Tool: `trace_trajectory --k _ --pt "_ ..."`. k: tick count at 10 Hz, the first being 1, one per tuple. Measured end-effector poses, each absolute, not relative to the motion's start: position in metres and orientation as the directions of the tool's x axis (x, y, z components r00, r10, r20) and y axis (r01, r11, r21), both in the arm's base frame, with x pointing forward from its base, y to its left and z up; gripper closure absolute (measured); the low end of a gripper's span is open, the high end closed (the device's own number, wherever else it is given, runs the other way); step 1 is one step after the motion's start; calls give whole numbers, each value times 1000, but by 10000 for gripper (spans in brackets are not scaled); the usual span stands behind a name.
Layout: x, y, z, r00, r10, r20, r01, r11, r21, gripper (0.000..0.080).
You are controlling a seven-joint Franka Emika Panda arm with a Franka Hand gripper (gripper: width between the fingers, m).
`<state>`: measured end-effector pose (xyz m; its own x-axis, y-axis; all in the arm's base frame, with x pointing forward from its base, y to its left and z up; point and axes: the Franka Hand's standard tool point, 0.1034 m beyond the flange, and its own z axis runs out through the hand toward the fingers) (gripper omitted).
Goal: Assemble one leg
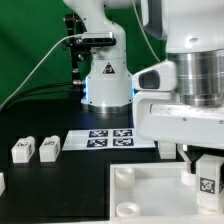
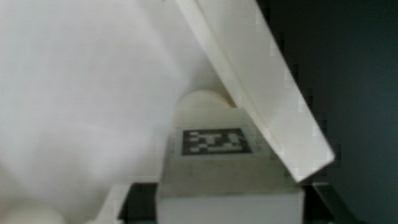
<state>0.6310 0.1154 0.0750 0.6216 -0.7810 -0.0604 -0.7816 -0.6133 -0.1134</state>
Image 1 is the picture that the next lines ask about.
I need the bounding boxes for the white square tabletop tray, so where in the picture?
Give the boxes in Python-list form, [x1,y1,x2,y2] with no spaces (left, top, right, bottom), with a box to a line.
[109,162,224,224]

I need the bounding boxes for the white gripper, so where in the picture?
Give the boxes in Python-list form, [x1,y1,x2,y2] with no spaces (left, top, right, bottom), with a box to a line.
[135,91,224,173]

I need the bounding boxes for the white cable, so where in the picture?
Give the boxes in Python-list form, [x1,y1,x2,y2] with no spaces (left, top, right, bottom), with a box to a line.
[0,33,84,111]

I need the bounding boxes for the black cables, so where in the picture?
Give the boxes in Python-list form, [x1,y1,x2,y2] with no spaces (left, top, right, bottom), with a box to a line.
[0,81,84,113]

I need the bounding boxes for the black camera on stand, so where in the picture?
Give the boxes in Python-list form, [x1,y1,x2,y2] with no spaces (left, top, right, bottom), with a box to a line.
[81,32,116,47]

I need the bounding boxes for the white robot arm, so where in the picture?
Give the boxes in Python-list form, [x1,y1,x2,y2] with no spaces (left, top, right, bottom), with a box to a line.
[63,0,224,159]

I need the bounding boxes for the white block left edge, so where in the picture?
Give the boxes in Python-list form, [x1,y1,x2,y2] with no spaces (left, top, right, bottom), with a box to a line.
[0,172,5,196]

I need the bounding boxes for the marker sheet with tags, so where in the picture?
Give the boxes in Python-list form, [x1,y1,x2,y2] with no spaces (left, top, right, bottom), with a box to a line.
[63,128,155,151]

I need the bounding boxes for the black camera stand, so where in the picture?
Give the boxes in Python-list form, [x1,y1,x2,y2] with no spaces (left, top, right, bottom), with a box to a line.
[62,13,90,100]

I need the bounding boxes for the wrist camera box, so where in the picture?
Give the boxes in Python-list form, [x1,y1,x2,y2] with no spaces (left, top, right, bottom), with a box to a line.
[132,60,177,92]

